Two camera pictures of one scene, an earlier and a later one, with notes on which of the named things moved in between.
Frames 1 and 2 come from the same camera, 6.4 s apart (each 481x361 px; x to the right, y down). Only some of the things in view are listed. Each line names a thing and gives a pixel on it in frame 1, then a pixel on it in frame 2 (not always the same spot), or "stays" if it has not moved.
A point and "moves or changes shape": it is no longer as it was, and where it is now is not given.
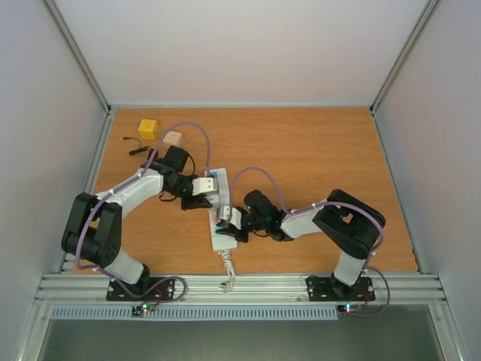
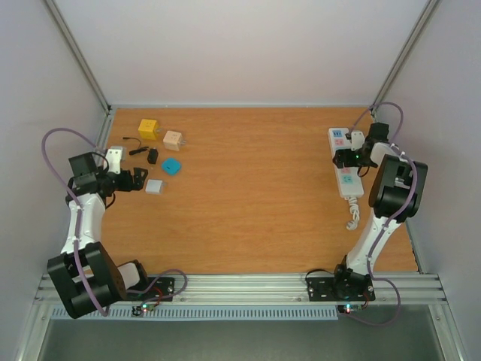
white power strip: x=220 y=241 → x=348 y=179
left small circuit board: x=137 y=310 stays
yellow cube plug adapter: x=148 y=128 stays
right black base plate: x=331 y=289 stays
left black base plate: x=164 y=292 stays
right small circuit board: x=349 y=307 stays
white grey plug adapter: x=213 y=198 moves or changes shape
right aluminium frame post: x=399 y=62 stays
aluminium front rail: x=58 y=289 stays
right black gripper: x=241 y=236 → x=343 y=162
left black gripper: x=197 y=202 → x=137 y=184
